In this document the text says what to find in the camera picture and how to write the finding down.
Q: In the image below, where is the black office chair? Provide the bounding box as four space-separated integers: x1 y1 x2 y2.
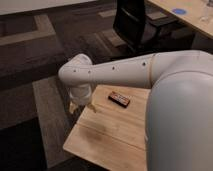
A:
112 0 179 54

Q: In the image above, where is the clear drinking glass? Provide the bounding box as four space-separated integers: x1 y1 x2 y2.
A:
200 6 213 23

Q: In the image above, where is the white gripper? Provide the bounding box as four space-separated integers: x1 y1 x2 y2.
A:
69 84 97 114

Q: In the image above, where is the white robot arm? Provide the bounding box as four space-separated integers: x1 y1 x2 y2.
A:
58 50 213 171

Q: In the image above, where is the blue round disc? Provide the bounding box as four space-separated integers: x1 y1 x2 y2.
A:
172 8 187 15

